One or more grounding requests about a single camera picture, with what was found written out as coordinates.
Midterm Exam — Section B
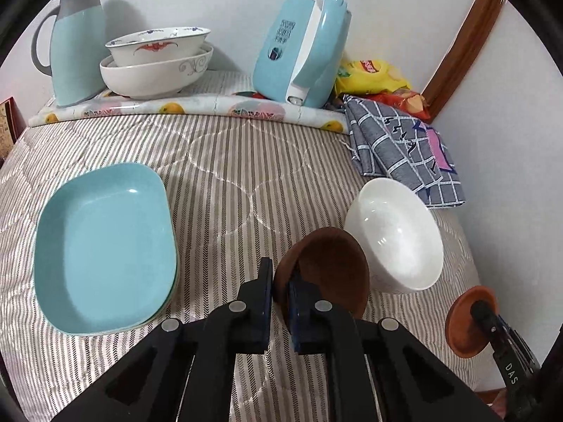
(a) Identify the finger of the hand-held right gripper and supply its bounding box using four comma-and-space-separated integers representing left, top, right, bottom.
472, 300, 512, 349

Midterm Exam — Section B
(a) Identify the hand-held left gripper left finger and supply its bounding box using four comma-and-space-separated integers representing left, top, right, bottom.
52, 257, 275, 422

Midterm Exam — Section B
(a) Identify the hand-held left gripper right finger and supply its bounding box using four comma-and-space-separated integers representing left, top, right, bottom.
287, 271, 502, 422

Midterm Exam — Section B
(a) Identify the small brown bowl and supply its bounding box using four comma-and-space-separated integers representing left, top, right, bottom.
273, 227, 369, 321
445, 286, 500, 358

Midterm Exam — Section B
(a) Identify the green plate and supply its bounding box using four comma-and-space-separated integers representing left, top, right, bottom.
88, 268, 179, 337

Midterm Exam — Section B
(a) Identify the blue plate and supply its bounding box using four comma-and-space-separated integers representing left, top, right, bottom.
34, 162, 177, 335

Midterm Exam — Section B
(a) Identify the striped quilted mat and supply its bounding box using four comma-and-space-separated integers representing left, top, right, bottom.
0, 70, 485, 422

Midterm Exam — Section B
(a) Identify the grey checked cloth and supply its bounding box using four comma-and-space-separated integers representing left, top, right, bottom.
342, 94, 466, 209

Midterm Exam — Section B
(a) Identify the fruit print table cover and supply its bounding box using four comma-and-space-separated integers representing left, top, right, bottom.
29, 90, 348, 135

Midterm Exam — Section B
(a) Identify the red snack bag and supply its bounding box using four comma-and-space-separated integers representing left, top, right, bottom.
365, 89, 434, 121

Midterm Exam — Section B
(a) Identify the yellow snack bag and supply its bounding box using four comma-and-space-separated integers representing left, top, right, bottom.
335, 59, 412, 97

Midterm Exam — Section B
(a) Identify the large white patterned bowl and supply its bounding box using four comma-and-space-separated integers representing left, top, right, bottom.
99, 44, 215, 100

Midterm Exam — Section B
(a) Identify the light blue electric kettle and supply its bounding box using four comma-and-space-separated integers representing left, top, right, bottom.
252, 0, 353, 108

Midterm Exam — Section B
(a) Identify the floral printed bowl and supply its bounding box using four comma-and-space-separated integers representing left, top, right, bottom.
105, 26, 212, 68

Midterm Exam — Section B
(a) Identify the patterned brown box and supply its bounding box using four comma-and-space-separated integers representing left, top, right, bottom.
0, 97, 18, 161

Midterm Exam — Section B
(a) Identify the light blue thermos jug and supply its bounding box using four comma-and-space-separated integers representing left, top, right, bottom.
31, 0, 110, 107

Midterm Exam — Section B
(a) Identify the wooden door frame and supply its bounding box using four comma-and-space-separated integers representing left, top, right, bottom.
420, 0, 504, 124

